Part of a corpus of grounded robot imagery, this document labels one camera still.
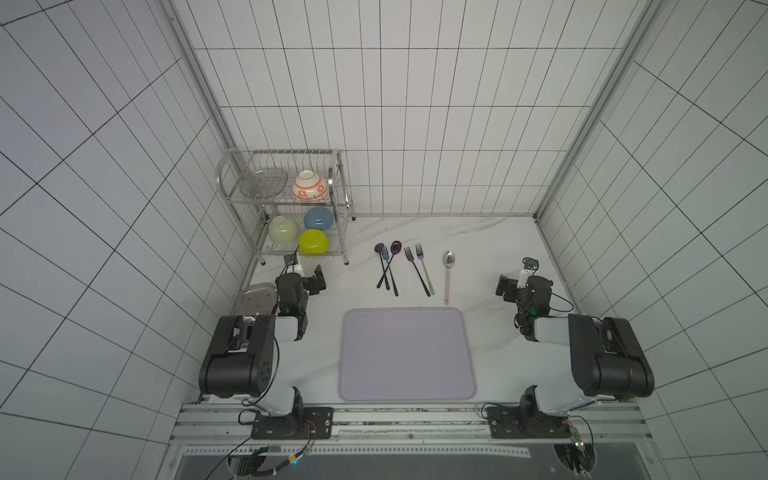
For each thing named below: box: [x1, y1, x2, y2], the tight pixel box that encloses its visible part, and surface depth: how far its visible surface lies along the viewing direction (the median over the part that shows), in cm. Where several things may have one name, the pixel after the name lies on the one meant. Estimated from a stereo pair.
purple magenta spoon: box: [376, 240, 402, 289], surface depth 111 cm
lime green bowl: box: [299, 229, 330, 254], surface depth 105 cm
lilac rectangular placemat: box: [339, 307, 476, 401], surface depth 85 cm
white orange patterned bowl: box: [292, 170, 329, 201], surface depth 87 cm
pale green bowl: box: [268, 215, 299, 244], surface depth 107 cm
